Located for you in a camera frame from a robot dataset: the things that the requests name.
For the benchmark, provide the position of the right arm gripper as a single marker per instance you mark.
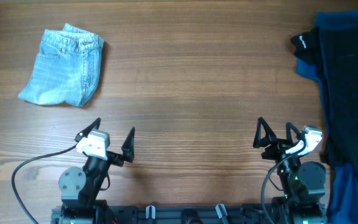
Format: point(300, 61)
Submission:
point(281, 145)

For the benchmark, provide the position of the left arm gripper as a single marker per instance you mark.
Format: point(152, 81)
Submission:
point(116, 159)

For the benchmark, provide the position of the black shorts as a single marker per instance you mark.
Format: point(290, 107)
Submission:
point(339, 49)

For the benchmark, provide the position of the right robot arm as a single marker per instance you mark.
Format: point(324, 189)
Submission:
point(302, 183)

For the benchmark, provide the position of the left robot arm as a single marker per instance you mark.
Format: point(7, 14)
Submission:
point(81, 186)

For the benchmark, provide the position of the folded light blue jeans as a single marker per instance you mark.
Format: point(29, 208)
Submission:
point(67, 68)

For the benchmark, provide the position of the black shirt with white logo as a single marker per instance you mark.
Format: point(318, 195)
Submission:
point(307, 47)

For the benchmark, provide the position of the blue garment pile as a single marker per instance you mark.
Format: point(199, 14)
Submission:
point(343, 206)

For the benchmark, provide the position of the left white rail clip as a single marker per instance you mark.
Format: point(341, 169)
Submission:
point(150, 212)

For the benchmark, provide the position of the white rail clip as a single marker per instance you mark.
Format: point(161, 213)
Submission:
point(222, 213)
point(150, 212)

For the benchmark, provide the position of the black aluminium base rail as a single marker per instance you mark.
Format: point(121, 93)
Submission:
point(246, 213)

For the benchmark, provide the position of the right white rail clip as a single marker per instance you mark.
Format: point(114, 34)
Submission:
point(222, 213)

